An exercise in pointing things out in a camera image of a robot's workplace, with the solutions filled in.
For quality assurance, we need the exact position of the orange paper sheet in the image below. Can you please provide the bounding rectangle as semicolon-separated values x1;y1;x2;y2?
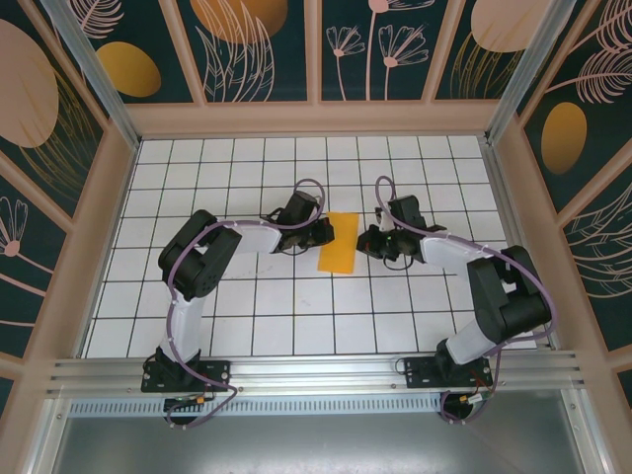
315;210;360;275

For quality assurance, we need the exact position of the slotted grey cable duct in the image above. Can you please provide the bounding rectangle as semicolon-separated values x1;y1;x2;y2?
68;392;445;416

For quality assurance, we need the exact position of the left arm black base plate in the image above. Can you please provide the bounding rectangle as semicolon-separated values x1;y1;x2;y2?
141;358;232;394

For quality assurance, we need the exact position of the long aluminium mounting rail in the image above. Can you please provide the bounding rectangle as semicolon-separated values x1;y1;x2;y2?
46;350;592;396

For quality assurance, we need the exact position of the grey metal sheet shelf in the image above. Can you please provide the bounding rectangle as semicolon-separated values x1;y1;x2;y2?
29;394;608;474

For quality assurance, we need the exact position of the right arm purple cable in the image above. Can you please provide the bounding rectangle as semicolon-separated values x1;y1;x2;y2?
373;175;554;426

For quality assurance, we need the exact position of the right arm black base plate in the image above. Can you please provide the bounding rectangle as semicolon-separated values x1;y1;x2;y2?
403;355;494;389

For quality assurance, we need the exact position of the aluminium side rail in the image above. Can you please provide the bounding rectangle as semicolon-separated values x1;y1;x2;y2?
481;137;557;353

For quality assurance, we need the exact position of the aluminium frame post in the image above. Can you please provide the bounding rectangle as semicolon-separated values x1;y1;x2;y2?
39;0;142;152
486;0;589;144

